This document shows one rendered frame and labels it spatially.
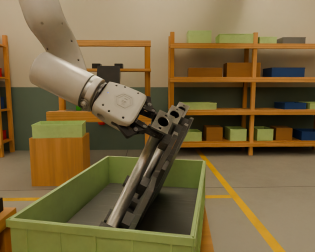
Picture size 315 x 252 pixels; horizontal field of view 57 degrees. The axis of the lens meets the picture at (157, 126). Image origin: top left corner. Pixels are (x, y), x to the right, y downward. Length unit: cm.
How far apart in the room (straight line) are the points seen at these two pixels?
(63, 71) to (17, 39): 566
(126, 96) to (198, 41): 472
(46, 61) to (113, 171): 67
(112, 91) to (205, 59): 528
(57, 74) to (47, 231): 34
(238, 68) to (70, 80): 496
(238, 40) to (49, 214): 498
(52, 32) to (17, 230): 46
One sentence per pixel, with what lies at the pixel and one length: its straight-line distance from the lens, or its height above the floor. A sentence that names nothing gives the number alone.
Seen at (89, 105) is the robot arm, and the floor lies 121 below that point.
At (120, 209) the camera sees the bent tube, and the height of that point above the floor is 98.
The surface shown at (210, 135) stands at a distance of 546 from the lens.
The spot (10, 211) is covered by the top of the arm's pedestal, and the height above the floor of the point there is 85.
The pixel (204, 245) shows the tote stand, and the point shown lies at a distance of 93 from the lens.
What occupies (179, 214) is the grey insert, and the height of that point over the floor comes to 85.
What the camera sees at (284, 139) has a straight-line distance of 593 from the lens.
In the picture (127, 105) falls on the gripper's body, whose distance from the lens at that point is 66.
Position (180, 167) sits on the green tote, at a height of 93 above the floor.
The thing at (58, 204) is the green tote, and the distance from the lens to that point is 91.
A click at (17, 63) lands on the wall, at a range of 631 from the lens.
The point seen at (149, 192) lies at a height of 103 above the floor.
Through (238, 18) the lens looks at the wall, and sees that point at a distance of 620.
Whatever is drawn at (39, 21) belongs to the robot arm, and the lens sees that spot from 74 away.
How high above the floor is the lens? 125
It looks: 8 degrees down
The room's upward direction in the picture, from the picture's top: straight up
